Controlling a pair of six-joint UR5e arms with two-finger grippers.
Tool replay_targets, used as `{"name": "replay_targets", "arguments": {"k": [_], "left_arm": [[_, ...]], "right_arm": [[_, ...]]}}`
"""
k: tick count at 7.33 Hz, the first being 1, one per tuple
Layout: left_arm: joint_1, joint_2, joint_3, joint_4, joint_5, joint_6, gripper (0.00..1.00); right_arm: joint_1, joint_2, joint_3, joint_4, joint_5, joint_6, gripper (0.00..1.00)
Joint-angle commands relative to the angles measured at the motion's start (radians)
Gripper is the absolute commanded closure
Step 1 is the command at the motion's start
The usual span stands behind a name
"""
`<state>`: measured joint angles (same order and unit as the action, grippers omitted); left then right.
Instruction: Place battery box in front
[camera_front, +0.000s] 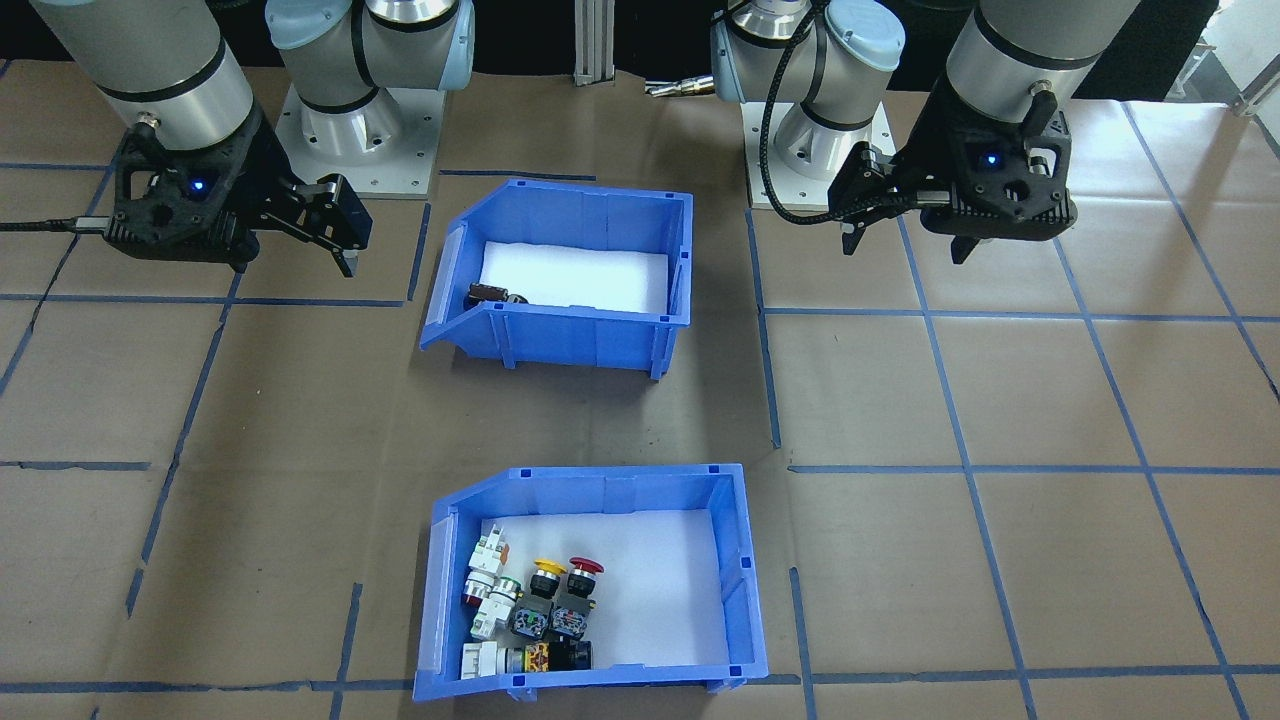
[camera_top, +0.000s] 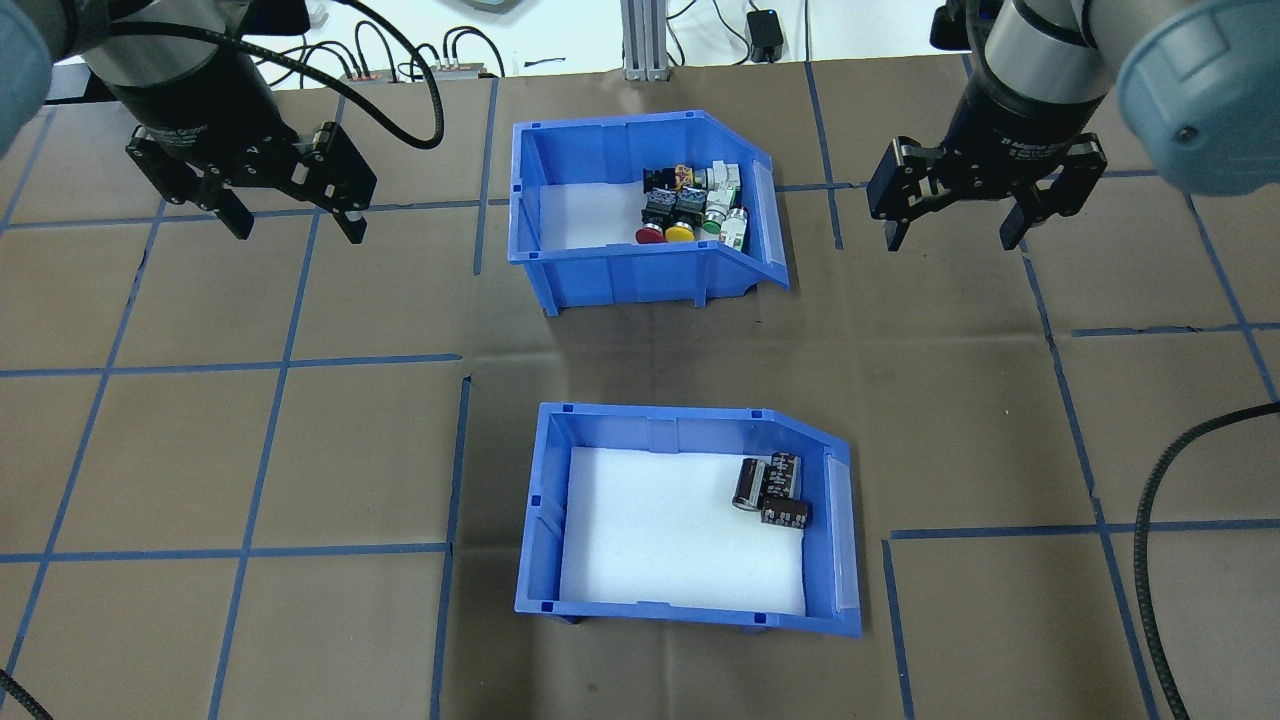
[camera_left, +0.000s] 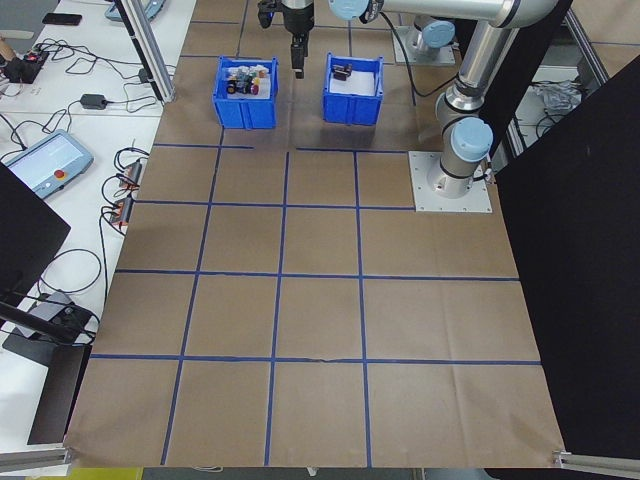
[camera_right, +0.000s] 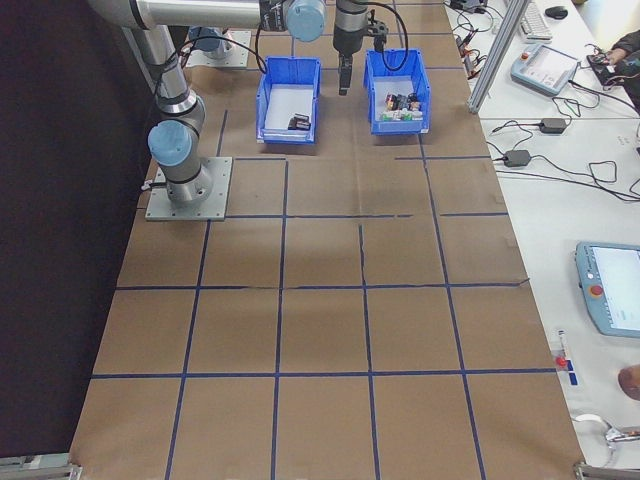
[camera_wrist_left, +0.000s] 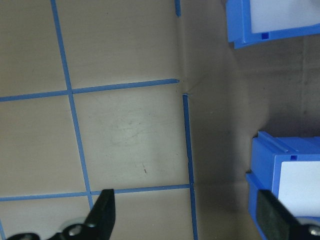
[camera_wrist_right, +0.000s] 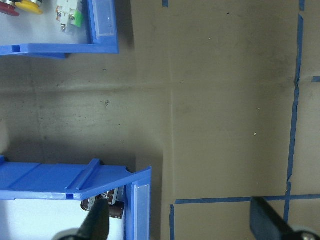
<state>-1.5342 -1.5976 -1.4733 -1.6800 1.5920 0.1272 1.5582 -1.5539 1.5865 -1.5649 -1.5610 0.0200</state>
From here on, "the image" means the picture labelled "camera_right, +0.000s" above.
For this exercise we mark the blue plastic storage bin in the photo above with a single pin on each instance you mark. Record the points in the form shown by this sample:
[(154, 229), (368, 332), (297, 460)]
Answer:
[(263, 100), (400, 129)]

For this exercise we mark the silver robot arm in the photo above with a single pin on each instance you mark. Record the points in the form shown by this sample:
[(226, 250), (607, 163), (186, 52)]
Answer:
[(200, 12)]

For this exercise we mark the person forearm dark sleeve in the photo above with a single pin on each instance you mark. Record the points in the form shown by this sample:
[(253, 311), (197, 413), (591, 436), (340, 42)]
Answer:
[(627, 75)]

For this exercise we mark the red mushroom push button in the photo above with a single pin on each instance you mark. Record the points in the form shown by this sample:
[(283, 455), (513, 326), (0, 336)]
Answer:
[(395, 97)]

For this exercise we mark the yellow mushroom push button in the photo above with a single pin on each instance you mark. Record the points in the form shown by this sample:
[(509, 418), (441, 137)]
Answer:
[(415, 104), (397, 105)]

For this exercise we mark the grey electronic device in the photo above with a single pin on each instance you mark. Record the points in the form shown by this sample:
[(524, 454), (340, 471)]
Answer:
[(472, 5)]

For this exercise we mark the white keyboard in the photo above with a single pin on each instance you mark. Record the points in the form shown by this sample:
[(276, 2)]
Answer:
[(536, 22)]

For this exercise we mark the black power adapter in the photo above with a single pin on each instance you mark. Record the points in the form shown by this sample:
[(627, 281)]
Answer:
[(516, 158), (554, 126)]

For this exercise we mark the light blue teach pendant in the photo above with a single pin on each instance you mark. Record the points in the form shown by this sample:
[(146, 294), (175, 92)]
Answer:
[(615, 290), (550, 67)]

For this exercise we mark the black computer mouse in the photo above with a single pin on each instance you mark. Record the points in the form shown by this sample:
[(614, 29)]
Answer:
[(556, 11)]

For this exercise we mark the black electronic board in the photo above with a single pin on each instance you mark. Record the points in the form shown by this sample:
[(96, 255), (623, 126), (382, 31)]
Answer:
[(600, 61)]

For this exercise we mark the white pen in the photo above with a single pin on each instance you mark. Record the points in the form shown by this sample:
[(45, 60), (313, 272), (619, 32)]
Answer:
[(562, 342)]

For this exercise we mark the small red ball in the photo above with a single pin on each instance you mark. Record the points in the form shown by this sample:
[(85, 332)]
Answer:
[(561, 361)]

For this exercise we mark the blue tape piece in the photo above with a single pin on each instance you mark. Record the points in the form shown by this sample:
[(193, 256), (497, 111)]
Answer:
[(575, 378)]

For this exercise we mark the brown rounded object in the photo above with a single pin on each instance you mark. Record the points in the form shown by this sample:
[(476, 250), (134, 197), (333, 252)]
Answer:
[(631, 382)]

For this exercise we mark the metal clamp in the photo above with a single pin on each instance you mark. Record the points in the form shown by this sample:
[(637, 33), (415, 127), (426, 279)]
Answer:
[(622, 434)]

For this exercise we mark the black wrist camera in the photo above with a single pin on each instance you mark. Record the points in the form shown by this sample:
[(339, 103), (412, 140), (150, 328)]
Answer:
[(380, 42)]

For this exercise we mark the white square base plate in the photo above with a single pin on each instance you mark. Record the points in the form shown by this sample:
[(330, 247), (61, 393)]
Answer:
[(220, 200), (240, 57)]

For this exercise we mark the aluminium profile post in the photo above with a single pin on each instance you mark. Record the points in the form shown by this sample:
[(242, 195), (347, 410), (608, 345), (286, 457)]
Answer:
[(495, 55)]

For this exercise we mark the black frame cover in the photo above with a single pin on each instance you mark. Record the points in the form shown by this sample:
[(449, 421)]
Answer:
[(50, 200)]

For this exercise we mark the grey metal corner bracket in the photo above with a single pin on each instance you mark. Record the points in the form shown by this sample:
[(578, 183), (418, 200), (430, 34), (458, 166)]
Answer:
[(607, 472), (40, 467)]

